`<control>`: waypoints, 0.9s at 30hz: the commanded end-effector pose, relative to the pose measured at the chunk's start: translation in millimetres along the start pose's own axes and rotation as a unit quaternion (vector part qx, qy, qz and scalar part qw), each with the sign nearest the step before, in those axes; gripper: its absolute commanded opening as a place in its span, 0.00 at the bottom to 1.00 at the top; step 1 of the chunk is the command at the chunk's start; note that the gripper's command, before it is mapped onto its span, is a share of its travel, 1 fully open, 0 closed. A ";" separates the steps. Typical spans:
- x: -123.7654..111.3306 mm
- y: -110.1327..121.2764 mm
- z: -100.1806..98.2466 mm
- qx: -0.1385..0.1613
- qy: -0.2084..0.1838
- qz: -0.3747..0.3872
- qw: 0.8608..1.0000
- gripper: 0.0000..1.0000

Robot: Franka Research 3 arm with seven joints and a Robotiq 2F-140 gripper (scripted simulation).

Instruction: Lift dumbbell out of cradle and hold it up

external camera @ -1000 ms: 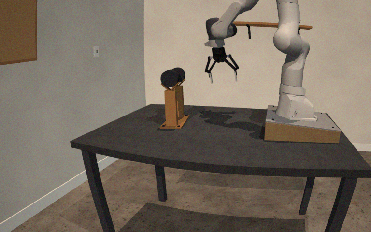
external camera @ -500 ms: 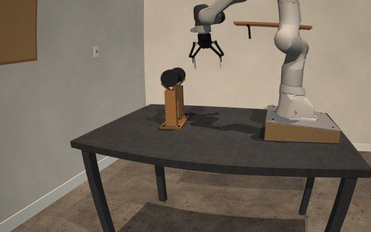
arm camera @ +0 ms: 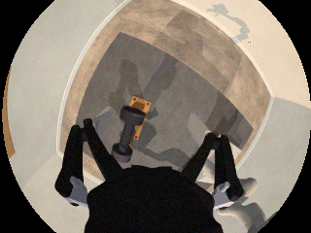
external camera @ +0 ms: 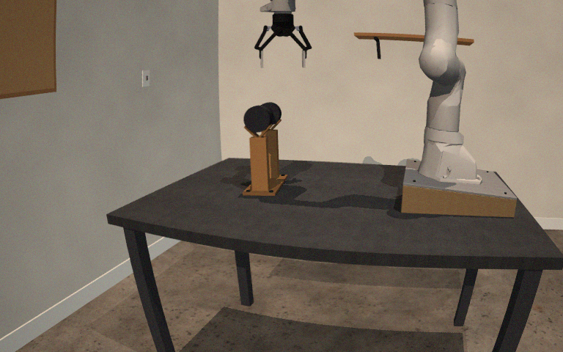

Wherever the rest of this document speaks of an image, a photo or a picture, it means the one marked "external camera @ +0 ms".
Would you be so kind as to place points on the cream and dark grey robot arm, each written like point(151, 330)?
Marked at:
point(444, 157)

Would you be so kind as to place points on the dark grey dumbbell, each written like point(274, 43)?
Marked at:
point(258, 118)

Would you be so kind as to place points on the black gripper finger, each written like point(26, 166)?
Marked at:
point(265, 29)
point(300, 30)

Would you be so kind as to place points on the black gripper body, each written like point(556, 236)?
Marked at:
point(283, 21)

